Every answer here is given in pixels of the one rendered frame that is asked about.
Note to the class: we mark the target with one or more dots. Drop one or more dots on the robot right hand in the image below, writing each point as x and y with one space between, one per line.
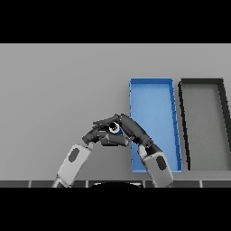
135 131

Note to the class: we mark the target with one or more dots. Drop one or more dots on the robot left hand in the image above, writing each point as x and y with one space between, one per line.
93 135

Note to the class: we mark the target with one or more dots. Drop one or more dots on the blue pipe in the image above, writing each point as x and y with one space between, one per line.
115 128

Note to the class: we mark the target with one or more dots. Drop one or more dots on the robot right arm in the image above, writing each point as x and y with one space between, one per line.
158 168

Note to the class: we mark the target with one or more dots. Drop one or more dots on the blue bin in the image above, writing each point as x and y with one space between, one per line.
156 126

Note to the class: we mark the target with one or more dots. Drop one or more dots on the dark grey bin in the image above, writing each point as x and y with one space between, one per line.
207 126

